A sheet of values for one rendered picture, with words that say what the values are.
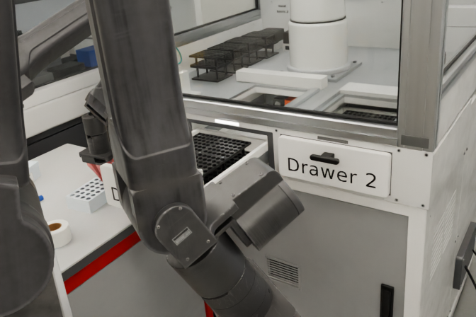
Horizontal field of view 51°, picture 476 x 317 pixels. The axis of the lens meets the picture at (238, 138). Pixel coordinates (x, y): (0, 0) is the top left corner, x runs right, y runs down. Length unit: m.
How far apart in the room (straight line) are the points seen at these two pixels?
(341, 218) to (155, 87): 1.03
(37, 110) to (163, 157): 1.57
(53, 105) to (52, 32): 1.13
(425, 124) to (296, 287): 0.67
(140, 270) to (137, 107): 1.08
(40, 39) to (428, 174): 0.84
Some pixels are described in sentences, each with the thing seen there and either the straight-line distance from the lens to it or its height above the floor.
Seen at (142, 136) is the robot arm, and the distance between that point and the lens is 0.37.
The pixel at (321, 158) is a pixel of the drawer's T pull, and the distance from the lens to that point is 1.20.
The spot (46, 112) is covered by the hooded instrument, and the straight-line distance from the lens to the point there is 1.96.
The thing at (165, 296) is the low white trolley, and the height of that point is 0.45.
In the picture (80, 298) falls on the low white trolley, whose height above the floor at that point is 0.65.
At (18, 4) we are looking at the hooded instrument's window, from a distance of 1.90.
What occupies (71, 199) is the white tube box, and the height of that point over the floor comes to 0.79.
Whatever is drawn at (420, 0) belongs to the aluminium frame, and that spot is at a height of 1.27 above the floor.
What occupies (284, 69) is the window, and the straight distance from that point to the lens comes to 1.25.
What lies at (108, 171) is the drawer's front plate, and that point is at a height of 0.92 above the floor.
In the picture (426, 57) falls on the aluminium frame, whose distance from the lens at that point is 1.10.
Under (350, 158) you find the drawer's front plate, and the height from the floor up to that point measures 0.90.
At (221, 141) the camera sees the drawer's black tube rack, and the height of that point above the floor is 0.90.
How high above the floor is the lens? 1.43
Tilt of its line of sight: 23 degrees down
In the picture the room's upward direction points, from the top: 5 degrees counter-clockwise
